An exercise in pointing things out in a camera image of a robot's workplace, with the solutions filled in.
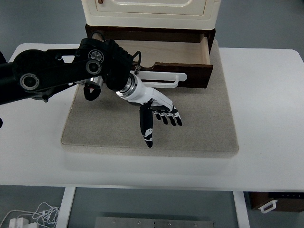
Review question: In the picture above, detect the black robotic little finger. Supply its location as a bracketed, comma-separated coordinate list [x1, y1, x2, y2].
[173, 106, 182, 126]

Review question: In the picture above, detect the white cable bundle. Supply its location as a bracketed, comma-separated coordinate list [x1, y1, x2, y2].
[0, 202, 60, 228]

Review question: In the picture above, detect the white power adapter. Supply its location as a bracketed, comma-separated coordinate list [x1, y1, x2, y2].
[9, 217, 29, 228]

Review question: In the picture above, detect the dark wooden drawer cabinet frame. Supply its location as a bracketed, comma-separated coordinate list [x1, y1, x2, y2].
[85, 24, 216, 50]

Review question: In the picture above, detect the grey felt platform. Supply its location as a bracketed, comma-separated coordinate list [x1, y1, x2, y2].
[61, 42, 239, 158]

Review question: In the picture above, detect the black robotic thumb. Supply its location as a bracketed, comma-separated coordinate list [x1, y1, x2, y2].
[139, 101, 153, 148]

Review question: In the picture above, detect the white drawer handle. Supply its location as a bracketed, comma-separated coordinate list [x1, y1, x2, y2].
[139, 71, 187, 89]

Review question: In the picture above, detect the dark wooden drawer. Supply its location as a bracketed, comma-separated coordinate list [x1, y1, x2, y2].
[106, 30, 215, 88]

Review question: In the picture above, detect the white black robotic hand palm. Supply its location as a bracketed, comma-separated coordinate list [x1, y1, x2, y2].
[116, 74, 173, 111]

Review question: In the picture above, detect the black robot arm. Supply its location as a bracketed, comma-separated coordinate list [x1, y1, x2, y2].
[0, 38, 182, 147]

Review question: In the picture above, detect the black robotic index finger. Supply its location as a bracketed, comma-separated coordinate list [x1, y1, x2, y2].
[153, 111, 162, 120]

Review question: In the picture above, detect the brown box with white handle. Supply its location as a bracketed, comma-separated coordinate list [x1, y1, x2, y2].
[249, 192, 304, 214]

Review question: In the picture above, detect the white table leg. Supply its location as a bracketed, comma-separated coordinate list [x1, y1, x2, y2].
[56, 187, 76, 228]
[233, 191, 250, 228]

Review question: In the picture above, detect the metal floor plate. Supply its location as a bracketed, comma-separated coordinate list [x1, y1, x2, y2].
[95, 217, 214, 228]

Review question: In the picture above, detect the white table leg right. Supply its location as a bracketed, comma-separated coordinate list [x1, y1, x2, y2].
[233, 191, 250, 228]

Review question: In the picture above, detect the white table leg left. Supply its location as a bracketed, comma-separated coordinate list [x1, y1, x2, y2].
[56, 187, 76, 228]

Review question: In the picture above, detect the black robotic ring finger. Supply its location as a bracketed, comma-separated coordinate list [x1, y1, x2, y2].
[164, 108, 176, 126]

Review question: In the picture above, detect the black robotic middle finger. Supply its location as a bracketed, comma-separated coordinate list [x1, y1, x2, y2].
[159, 110, 168, 124]

